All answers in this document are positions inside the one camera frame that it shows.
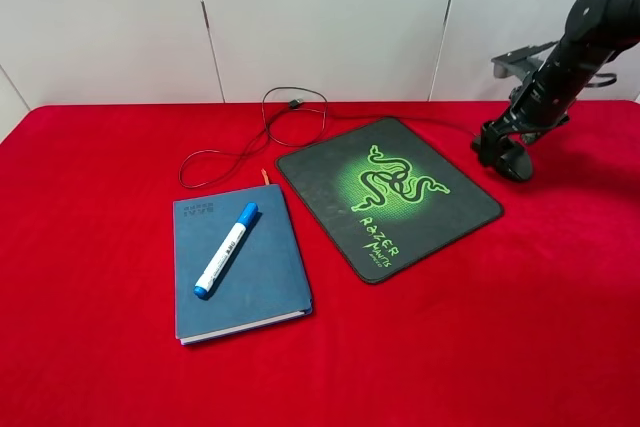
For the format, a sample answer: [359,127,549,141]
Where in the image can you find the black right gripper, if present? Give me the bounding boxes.
[478,46,608,167]

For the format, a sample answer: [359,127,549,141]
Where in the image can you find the black computer mouse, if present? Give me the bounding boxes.
[483,137,534,182]

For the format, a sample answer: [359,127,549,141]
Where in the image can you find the blue and white marker pen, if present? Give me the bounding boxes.
[193,202,258,299]

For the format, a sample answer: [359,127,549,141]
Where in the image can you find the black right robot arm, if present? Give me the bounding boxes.
[472,0,639,182]

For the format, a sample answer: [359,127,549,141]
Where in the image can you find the black green Razer mouse pad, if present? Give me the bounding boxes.
[276,118,504,284]

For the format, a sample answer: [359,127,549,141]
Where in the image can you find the blue hardcover notebook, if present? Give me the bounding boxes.
[173,184,313,345]

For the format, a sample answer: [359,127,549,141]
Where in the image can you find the red tablecloth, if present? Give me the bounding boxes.
[1,101,639,426]

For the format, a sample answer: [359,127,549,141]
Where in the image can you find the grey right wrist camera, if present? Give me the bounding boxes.
[490,41,617,89]

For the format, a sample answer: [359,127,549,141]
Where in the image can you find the black mouse cable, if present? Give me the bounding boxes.
[178,86,482,190]

